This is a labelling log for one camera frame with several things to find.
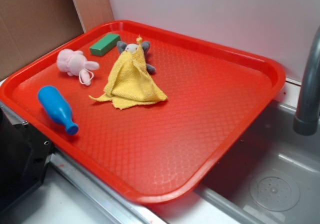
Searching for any grey faucet spout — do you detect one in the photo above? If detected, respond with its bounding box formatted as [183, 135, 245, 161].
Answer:
[293, 30, 320, 136]

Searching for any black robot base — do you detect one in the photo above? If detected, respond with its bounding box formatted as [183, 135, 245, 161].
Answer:
[0, 110, 53, 214]

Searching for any blue plastic bottle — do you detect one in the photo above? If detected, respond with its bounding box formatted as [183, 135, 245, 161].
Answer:
[37, 86, 79, 135]

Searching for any yellow cloth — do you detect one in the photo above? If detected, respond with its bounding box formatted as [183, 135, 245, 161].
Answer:
[90, 37, 168, 110]

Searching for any red plastic tray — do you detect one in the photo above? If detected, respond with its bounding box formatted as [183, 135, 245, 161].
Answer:
[0, 20, 286, 204]

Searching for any grey toy sink basin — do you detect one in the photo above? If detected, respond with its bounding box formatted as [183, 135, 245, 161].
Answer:
[152, 102, 320, 224]

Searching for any green rectangular block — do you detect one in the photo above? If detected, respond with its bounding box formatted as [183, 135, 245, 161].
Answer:
[89, 33, 121, 56]

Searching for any brown cardboard panel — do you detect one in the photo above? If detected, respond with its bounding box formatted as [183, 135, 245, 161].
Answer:
[0, 0, 114, 80]

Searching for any pink plush bunny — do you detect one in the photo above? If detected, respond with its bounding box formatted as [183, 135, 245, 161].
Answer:
[56, 49, 100, 86]

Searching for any grey plush mouse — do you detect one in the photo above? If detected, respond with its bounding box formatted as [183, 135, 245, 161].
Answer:
[116, 41, 156, 74]

